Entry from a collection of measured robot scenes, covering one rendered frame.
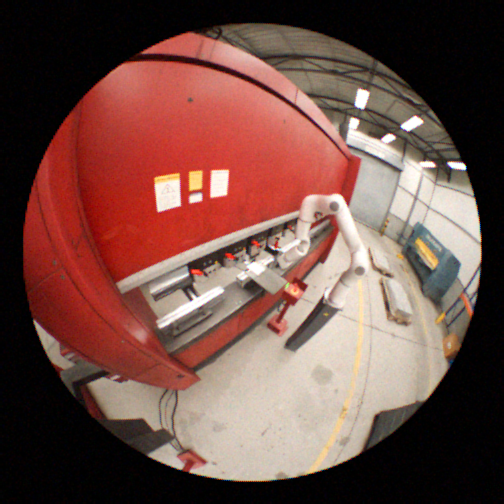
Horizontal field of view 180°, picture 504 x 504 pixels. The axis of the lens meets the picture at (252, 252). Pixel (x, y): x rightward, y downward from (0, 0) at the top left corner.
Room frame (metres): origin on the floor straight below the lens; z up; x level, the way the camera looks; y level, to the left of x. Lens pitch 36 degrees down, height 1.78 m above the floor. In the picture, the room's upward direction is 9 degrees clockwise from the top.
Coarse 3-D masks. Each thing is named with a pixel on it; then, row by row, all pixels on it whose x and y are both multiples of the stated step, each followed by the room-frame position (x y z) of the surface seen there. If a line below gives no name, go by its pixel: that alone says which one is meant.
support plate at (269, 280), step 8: (248, 272) 0.81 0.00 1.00; (264, 272) 0.84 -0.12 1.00; (272, 272) 0.85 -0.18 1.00; (256, 280) 0.74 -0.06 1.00; (264, 280) 0.75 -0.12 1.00; (272, 280) 0.76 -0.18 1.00; (280, 280) 0.77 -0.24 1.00; (264, 288) 0.68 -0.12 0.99; (272, 288) 0.69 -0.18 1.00; (280, 288) 0.70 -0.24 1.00
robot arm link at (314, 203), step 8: (304, 200) 0.85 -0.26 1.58; (312, 200) 0.81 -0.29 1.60; (320, 200) 0.77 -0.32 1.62; (328, 200) 0.71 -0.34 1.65; (336, 200) 0.69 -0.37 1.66; (304, 208) 0.83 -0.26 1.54; (312, 208) 0.81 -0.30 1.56; (320, 208) 0.76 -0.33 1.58; (328, 208) 0.70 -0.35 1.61; (336, 208) 0.68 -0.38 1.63; (304, 216) 0.82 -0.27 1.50; (312, 216) 0.82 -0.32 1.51
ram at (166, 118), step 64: (128, 64) 0.28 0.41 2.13; (128, 128) 0.32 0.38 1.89; (192, 128) 0.48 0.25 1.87; (256, 128) 0.71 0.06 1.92; (128, 192) 0.31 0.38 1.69; (192, 192) 0.49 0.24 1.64; (256, 192) 0.76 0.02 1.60; (320, 192) 1.56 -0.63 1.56; (128, 256) 0.27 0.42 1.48; (192, 256) 0.47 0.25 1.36
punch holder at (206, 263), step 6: (216, 252) 0.57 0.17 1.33; (198, 258) 0.49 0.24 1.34; (204, 258) 0.52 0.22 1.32; (210, 258) 0.54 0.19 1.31; (216, 258) 0.57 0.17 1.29; (186, 264) 0.51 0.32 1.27; (192, 264) 0.46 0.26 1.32; (198, 264) 0.49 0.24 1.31; (204, 264) 0.51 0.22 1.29; (210, 264) 0.54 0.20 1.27; (216, 264) 0.57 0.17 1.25; (204, 270) 0.51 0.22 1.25; (210, 270) 0.53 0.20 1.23; (216, 270) 0.56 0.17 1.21; (192, 276) 0.49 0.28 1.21; (198, 276) 0.48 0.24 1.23; (204, 276) 0.50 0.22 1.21; (210, 276) 0.53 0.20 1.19; (198, 282) 0.47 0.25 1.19
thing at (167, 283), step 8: (184, 264) 0.79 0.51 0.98; (168, 272) 0.67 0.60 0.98; (176, 272) 0.69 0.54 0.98; (184, 272) 0.71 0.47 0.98; (152, 280) 0.56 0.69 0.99; (160, 280) 0.58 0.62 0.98; (168, 280) 0.60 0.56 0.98; (176, 280) 0.61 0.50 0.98; (184, 280) 0.66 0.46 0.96; (192, 280) 0.71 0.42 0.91; (152, 288) 0.49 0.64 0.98; (160, 288) 0.51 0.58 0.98; (168, 288) 0.55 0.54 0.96; (176, 288) 0.60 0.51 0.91; (152, 296) 0.45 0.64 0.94; (160, 296) 0.49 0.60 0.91
